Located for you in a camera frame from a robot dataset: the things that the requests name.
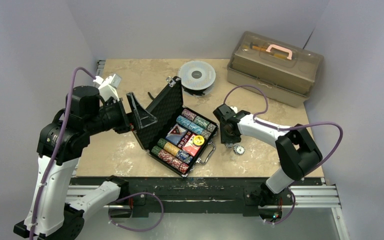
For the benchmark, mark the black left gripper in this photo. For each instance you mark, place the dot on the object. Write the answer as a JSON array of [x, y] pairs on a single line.
[[144, 117]]

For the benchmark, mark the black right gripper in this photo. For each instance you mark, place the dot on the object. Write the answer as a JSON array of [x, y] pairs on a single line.
[[228, 126]]

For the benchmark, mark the white blue chip five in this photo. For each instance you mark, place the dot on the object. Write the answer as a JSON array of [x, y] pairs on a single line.
[[238, 149]]

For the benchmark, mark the yellow big blind button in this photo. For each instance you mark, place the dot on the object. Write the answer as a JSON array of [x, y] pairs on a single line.
[[198, 140]]

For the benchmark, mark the red triangular all-in marker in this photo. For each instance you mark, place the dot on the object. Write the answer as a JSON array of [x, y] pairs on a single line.
[[178, 130]]

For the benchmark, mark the blue playing card deck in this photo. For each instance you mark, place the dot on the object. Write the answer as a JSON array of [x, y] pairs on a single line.
[[174, 139]]

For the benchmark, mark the black poker set case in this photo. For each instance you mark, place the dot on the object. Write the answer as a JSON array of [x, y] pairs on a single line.
[[166, 107]]

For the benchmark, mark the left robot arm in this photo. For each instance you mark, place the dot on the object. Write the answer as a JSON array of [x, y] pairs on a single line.
[[60, 146]]

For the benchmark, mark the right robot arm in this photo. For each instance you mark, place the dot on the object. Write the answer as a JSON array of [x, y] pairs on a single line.
[[297, 151]]

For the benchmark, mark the green chip stack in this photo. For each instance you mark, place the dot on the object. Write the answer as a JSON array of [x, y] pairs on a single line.
[[203, 127]]

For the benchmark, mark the red dice row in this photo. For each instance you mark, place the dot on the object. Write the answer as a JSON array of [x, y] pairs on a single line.
[[184, 139]]

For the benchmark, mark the red playing card deck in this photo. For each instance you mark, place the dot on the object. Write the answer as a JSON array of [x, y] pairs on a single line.
[[190, 148]]

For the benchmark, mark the yellow chip stack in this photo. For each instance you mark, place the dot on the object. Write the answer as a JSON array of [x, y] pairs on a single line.
[[171, 148]]

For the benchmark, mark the light blue chip stack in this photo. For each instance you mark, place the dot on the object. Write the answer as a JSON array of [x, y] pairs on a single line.
[[189, 125]]

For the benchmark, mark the purple chip stack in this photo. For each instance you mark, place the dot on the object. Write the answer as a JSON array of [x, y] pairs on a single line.
[[188, 115]]

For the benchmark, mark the dark blue chip stack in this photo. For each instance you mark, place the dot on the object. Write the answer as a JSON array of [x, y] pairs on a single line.
[[184, 156]]

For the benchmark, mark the red chip stack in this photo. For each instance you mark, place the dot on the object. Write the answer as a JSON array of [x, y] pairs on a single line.
[[173, 161]]

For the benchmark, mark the translucent brown storage box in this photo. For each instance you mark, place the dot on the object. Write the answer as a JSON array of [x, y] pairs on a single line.
[[287, 81]]

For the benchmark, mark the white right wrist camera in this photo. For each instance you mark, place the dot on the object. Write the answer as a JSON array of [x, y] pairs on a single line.
[[235, 109]]

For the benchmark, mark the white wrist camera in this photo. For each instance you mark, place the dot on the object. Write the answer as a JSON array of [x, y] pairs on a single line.
[[108, 86], [235, 109]]

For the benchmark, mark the black orange handled tool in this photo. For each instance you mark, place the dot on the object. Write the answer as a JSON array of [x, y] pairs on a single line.
[[150, 95]]

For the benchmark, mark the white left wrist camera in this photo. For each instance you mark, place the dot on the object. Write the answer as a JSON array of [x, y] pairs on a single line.
[[108, 86]]

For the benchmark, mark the white perforated cable spool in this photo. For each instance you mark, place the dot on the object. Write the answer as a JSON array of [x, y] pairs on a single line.
[[197, 77]]

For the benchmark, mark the pink box handle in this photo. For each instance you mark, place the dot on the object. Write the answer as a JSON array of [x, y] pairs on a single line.
[[288, 52]]

